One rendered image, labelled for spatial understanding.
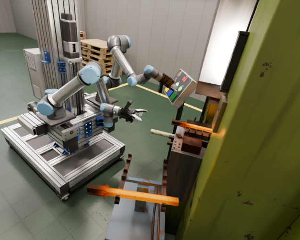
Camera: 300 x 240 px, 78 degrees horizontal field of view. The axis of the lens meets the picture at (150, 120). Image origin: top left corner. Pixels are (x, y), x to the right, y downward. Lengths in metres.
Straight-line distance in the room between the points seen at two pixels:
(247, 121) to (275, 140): 0.13
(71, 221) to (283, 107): 1.78
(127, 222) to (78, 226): 0.85
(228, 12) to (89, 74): 0.86
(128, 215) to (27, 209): 1.20
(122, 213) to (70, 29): 1.35
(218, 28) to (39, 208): 2.00
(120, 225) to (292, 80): 1.00
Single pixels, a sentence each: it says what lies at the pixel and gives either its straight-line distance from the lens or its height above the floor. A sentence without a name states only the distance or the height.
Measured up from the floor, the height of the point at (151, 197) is 0.95.
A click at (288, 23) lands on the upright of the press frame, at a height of 1.69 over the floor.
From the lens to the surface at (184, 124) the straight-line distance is 1.32.
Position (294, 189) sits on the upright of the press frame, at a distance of 1.04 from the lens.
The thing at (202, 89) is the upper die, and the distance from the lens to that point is 1.15.
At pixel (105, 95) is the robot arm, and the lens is 1.52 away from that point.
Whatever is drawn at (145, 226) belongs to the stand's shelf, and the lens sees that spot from 1.14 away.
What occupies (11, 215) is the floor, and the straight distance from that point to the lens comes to 2.17.
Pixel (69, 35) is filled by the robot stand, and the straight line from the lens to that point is 1.68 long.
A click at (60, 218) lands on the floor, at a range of 2.02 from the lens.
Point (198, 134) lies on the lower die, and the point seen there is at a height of 0.99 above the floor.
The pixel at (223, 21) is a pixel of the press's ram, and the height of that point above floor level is 1.67.
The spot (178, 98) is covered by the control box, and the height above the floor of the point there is 1.02.
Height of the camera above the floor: 1.67
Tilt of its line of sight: 31 degrees down
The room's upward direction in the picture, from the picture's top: 8 degrees clockwise
